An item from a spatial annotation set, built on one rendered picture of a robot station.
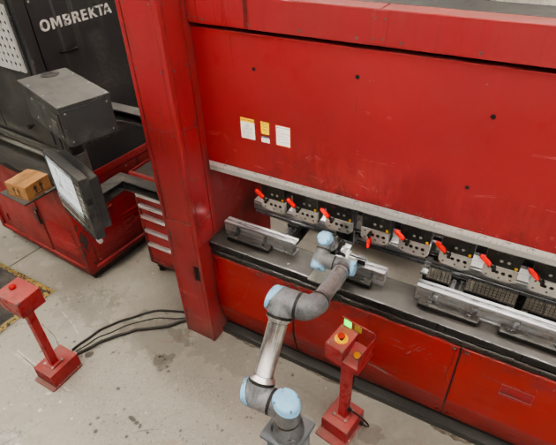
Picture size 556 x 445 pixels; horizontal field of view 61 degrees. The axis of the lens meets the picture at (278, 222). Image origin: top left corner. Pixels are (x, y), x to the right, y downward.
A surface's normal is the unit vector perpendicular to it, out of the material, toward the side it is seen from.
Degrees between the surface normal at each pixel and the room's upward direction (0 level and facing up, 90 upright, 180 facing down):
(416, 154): 90
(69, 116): 90
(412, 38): 90
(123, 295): 0
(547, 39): 90
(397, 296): 0
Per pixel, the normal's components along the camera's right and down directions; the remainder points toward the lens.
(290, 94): -0.49, 0.54
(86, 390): -0.04, -0.80
